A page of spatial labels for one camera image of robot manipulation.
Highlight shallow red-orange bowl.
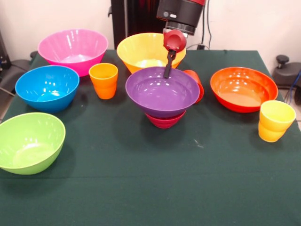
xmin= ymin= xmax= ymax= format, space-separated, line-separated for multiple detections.
xmin=210 ymin=66 xmax=279 ymax=114

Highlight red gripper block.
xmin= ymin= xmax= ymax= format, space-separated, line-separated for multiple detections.
xmin=162 ymin=27 xmax=188 ymax=80

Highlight red-orange cup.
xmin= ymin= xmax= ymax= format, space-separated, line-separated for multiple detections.
xmin=183 ymin=69 xmax=205 ymax=105

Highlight blue bowl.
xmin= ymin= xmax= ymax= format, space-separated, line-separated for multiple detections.
xmin=15 ymin=65 xmax=80 ymax=114

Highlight yellow cup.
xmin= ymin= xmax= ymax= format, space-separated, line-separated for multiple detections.
xmin=258 ymin=100 xmax=297 ymax=143

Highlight purple bowl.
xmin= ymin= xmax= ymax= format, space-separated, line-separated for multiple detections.
xmin=125 ymin=66 xmax=201 ymax=119

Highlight dark green tablecloth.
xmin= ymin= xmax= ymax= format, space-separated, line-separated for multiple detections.
xmin=0 ymin=49 xmax=301 ymax=226

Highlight large yellow-orange bowl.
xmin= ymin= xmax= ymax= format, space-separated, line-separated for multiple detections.
xmin=116 ymin=32 xmax=187 ymax=74

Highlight green bowl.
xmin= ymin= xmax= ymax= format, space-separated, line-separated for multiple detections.
xmin=0 ymin=112 xmax=66 ymax=176

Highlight black device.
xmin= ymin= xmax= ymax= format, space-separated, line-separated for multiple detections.
xmin=0 ymin=30 xmax=10 ymax=70

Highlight blue cable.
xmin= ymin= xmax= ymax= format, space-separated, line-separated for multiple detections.
xmin=288 ymin=70 xmax=301 ymax=104

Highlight orange cup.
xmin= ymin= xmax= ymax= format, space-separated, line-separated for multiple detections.
xmin=88 ymin=63 xmax=119 ymax=100

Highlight black hanging cables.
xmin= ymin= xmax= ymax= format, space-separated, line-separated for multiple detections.
xmin=197 ymin=0 xmax=214 ymax=50

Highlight small crimson bowl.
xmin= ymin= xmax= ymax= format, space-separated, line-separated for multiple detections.
xmin=144 ymin=110 xmax=187 ymax=129

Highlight large pink bowl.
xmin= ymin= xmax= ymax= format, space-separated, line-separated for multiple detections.
xmin=37 ymin=29 xmax=109 ymax=77

